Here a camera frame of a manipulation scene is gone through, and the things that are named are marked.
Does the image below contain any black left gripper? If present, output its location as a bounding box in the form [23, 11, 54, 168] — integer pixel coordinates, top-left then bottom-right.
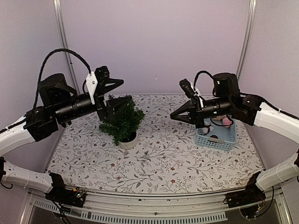
[55, 92, 133, 124]

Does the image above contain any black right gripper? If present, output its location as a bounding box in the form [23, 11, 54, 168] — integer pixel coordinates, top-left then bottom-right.
[170, 97, 232, 129]

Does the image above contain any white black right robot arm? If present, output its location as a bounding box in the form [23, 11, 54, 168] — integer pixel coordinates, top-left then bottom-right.
[170, 70, 299, 143]

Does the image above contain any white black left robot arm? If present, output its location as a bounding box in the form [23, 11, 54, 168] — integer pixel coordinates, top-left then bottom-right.
[0, 71, 132, 203]

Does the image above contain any small green christmas tree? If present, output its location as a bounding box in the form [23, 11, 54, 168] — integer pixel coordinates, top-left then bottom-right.
[99, 100, 145, 146]

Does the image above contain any white cotton boll ornament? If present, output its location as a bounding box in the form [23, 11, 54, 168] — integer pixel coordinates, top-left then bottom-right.
[200, 125, 214, 135]

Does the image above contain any light blue perforated basket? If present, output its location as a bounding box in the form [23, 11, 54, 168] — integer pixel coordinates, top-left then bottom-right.
[194, 119, 236, 151]

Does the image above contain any pink pompom ornament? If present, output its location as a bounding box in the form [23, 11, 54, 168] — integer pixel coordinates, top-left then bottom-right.
[222, 117, 233, 128]

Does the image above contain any white ribbed plant pot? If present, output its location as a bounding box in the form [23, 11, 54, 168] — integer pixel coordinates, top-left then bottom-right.
[119, 132, 138, 150]

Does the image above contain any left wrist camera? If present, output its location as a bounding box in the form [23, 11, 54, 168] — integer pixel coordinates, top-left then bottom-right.
[85, 66, 109, 105]

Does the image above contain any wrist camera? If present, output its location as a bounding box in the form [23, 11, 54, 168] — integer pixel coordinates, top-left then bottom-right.
[179, 79, 200, 104]
[85, 66, 109, 105]

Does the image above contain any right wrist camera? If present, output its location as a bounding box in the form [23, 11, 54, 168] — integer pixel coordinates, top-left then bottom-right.
[179, 79, 200, 104]

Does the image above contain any black left camera cable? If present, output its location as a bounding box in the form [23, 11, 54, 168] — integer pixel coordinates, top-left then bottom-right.
[32, 48, 92, 110]

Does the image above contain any aluminium front rail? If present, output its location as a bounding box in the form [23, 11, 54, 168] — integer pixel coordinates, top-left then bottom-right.
[20, 186, 295, 224]

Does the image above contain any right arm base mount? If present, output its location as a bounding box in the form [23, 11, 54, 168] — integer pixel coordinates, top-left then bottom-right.
[223, 180, 266, 208]

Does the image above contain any aluminium corner post left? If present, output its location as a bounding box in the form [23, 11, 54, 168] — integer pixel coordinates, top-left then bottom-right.
[53, 0, 80, 93]

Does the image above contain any aluminium corner post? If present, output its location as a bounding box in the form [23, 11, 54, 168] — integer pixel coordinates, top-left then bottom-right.
[53, 0, 80, 93]
[236, 0, 257, 81]

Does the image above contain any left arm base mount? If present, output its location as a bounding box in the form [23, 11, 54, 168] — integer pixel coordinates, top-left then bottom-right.
[45, 173, 86, 208]

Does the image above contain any aluminium corner post right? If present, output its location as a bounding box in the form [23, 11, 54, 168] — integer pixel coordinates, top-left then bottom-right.
[236, 0, 257, 81]

